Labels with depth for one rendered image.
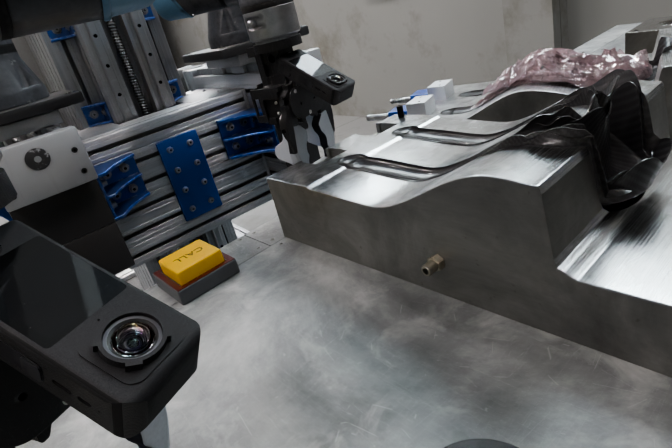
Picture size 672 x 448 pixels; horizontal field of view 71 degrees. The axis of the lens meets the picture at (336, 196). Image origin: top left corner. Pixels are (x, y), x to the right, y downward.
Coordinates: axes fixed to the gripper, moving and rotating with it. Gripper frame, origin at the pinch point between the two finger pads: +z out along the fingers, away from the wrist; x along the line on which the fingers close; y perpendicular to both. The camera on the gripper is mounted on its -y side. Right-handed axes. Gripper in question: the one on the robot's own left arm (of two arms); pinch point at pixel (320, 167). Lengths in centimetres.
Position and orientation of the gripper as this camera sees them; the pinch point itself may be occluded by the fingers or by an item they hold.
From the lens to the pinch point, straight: 75.1
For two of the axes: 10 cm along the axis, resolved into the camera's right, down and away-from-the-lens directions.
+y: -7.7, -0.8, 6.4
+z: 2.3, 9.0, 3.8
